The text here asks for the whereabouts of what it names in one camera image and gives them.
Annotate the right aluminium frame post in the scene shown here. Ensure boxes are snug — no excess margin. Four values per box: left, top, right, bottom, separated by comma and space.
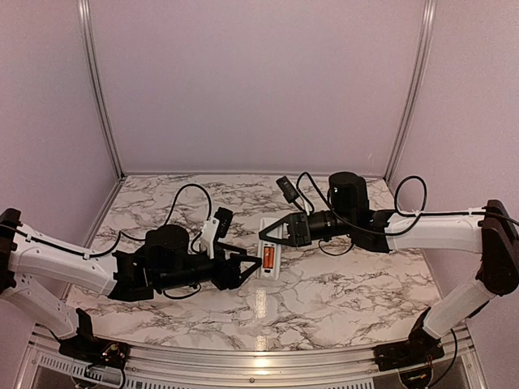
384, 0, 437, 183

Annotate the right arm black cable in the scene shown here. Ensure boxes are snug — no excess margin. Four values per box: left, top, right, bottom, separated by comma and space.
296, 171, 519, 256

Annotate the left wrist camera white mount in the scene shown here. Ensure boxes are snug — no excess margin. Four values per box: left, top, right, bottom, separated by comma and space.
199, 207, 234, 259

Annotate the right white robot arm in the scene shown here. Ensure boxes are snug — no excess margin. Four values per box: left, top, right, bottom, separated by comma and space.
258, 172, 518, 363

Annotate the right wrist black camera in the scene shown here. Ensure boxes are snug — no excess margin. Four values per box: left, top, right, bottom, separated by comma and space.
276, 176, 315, 215

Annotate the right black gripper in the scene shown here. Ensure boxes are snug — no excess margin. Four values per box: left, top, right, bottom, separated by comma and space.
259, 209, 354, 247

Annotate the left aluminium frame post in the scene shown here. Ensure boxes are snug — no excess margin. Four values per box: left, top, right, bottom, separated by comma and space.
78, 0, 125, 181

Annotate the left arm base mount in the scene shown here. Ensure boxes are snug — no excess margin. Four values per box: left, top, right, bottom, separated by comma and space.
58, 308, 130, 370

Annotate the aluminium frame post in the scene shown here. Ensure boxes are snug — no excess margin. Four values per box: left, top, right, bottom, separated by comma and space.
384, 0, 437, 183
78, 0, 125, 181

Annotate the front aluminium rail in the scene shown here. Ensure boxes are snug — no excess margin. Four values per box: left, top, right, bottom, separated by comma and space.
15, 326, 487, 388

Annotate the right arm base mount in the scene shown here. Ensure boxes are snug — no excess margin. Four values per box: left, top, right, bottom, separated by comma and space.
373, 308, 444, 371

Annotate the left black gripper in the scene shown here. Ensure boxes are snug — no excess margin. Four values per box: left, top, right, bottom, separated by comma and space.
156, 242, 264, 292

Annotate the white remote control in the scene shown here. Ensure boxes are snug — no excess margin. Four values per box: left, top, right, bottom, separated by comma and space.
256, 217, 283, 281

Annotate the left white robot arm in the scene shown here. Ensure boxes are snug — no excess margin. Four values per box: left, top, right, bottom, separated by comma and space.
1, 208, 261, 361

